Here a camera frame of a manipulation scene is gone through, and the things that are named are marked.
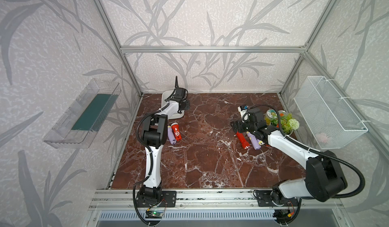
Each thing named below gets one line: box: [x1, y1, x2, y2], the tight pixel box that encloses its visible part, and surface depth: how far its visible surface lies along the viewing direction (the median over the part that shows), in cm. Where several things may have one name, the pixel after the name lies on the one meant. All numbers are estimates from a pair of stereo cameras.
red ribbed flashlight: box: [236, 130, 251, 149], surface depth 93 cm
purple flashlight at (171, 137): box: [167, 125, 177, 145], surface depth 95 cm
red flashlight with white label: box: [170, 122, 182, 142], surface depth 97 cm
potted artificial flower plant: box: [270, 112, 300, 135], surface depth 86 cm
